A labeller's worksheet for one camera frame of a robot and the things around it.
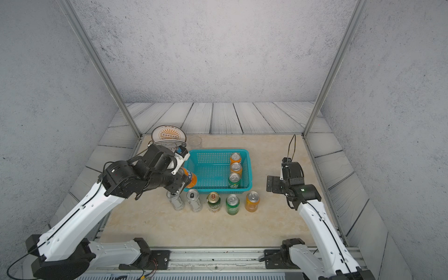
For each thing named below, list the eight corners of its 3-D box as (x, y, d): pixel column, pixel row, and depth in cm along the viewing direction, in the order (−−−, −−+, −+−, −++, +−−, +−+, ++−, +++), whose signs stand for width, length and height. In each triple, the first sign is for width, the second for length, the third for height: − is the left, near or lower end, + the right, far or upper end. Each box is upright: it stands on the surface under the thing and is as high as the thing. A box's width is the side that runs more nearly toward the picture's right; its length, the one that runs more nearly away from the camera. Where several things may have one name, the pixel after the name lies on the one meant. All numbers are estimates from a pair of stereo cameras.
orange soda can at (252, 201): (245, 212, 88) (247, 203, 79) (244, 201, 92) (246, 191, 83) (257, 212, 88) (260, 202, 79) (256, 201, 92) (258, 191, 83)
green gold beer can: (208, 213, 88) (206, 204, 79) (209, 202, 92) (207, 191, 83) (220, 213, 88) (219, 204, 79) (221, 202, 92) (220, 191, 83)
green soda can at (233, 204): (225, 215, 87) (225, 206, 79) (226, 203, 91) (225, 193, 83) (239, 215, 87) (240, 206, 79) (239, 203, 91) (239, 193, 83)
